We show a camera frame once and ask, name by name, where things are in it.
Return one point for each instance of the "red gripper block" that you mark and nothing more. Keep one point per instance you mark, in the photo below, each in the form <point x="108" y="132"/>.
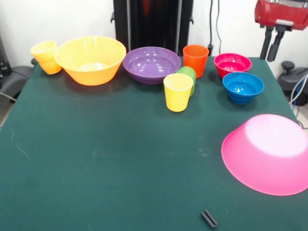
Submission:
<point x="276" y="14"/>

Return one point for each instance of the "large pink bowl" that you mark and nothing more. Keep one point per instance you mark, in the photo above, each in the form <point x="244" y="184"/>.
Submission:
<point x="267" y="154"/>

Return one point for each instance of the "small crimson bowl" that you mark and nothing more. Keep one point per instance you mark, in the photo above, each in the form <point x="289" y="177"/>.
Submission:
<point x="232" y="65"/>

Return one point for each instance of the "blue bowl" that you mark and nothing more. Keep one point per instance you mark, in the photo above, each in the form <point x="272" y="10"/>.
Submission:
<point x="243" y="87"/>

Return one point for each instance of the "orange cup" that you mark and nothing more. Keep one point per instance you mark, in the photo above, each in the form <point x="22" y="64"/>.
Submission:
<point x="196" y="62"/>

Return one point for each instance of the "green cup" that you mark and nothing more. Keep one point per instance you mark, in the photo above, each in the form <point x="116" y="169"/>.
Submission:
<point x="190" y="72"/>

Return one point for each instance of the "yellow cup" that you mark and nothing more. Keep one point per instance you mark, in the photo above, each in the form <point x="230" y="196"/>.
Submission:
<point x="45" y="57"/>
<point x="177" y="96"/>

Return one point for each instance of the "purple bowl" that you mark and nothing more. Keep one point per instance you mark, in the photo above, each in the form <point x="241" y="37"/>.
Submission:
<point x="151" y="66"/>

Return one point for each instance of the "black equipment stand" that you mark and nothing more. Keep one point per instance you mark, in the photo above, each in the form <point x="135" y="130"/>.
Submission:
<point x="151" y="24"/>

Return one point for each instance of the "large orange bowl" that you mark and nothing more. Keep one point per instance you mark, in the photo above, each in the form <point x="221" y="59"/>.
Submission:
<point x="90" y="62"/>

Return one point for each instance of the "small black plastic piece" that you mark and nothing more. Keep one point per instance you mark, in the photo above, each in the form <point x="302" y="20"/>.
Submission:
<point x="209" y="218"/>

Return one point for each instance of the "dark green table cloth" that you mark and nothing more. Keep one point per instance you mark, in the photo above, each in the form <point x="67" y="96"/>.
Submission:
<point x="96" y="156"/>

